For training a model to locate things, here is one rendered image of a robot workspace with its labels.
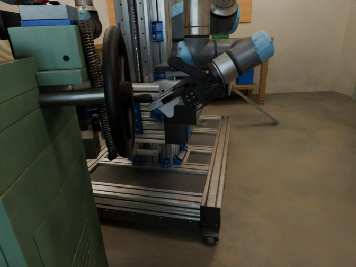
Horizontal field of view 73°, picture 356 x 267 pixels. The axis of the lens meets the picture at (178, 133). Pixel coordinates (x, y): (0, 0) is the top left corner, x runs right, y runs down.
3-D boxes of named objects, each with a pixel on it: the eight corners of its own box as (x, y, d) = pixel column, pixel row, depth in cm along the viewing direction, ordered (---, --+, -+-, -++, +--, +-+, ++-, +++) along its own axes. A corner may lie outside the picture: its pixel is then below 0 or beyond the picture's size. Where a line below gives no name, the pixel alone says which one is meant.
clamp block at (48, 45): (82, 69, 53) (73, 24, 50) (17, 72, 52) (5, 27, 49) (95, 62, 67) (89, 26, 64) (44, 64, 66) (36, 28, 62)
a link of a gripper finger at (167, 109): (157, 126, 66) (186, 109, 65) (145, 109, 64) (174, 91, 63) (157, 123, 69) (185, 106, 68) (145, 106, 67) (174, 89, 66)
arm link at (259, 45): (267, 54, 68) (281, 56, 61) (233, 75, 70) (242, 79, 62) (256, 28, 66) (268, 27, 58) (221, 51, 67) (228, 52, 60)
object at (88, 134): (98, 159, 85) (94, 138, 82) (61, 162, 83) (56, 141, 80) (102, 148, 92) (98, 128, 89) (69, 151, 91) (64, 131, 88)
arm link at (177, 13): (170, 38, 105) (169, 3, 100) (201, 36, 106) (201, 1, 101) (171, 38, 94) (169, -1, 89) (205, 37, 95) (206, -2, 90)
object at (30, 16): (70, 25, 51) (65, -5, 49) (16, 27, 50) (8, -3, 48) (85, 27, 63) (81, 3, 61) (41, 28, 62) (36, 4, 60)
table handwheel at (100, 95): (132, 168, 42) (117, -3, 40) (10, 179, 40) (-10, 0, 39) (141, 149, 71) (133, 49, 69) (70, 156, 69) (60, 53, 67)
